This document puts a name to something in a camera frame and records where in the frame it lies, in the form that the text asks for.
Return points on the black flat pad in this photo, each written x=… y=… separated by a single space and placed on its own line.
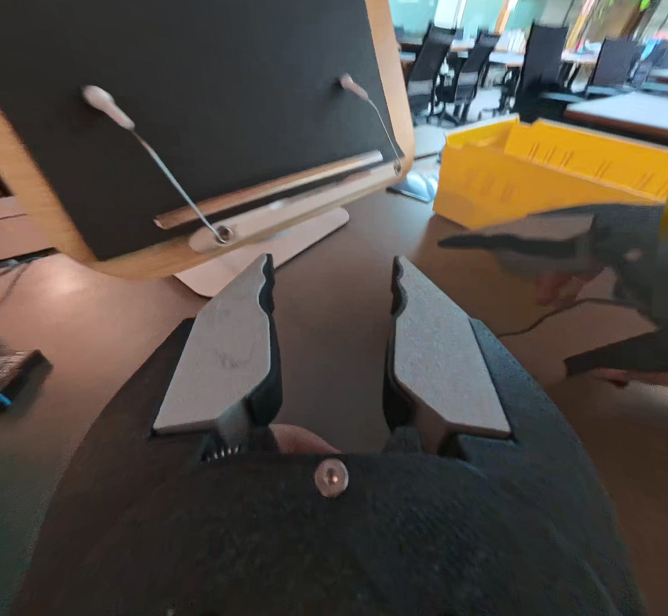
x=417 y=185

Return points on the yellow plastic bin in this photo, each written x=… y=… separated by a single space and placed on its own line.
x=522 y=177

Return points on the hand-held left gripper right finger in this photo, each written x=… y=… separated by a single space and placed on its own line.
x=443 y=370

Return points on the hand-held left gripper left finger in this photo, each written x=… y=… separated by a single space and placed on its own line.
x=219 y=360

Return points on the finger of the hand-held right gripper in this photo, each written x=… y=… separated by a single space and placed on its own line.
x=548 y=265
x=548 y=229

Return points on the black wooden book stand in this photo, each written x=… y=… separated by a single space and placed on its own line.
x=182 y=52

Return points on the black camera battery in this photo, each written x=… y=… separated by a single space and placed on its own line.
x=26 y=376

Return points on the dark top office table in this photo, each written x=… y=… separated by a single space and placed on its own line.
x=621 y=115

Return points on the person's right hand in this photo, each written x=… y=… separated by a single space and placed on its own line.
x=558 y=287

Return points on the group of black office chairs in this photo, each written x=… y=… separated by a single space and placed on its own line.
x=542 y=68

